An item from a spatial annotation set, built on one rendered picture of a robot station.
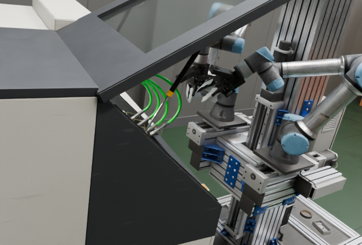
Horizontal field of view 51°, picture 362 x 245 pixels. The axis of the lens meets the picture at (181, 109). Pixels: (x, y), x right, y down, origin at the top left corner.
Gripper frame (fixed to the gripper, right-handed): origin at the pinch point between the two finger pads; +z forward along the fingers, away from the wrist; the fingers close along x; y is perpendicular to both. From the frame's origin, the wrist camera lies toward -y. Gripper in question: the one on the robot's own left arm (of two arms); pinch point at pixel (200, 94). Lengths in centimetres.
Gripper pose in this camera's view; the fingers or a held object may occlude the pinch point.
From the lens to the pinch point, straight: 169.8
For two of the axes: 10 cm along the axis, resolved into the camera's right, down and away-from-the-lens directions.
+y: 5.4, 5.8, 6.1
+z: -8.1, 5.5, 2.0
